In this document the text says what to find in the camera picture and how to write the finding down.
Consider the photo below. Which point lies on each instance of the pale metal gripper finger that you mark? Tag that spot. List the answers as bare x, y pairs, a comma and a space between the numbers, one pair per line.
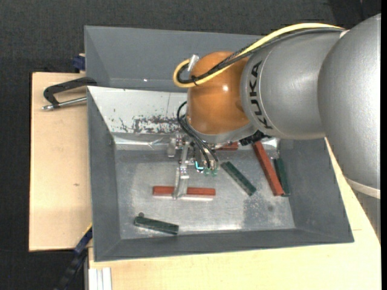
171, 150
181, 184

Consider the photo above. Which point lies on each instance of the red-brown flat block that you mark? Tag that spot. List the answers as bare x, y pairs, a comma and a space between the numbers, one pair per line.
267, 168
201, 191
228, 146

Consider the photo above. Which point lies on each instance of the grey metal bin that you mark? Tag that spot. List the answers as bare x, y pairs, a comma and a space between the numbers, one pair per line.
211, 213

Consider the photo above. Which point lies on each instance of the dark green flat block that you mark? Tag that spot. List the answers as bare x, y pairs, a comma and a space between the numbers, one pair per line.
155, 225
239, 178
282, 177

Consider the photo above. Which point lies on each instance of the pale flat board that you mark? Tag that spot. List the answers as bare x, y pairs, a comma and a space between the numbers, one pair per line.
57, 162

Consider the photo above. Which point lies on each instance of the black cylinder on white bracket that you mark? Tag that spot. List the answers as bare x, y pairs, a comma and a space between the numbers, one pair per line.
252, 138

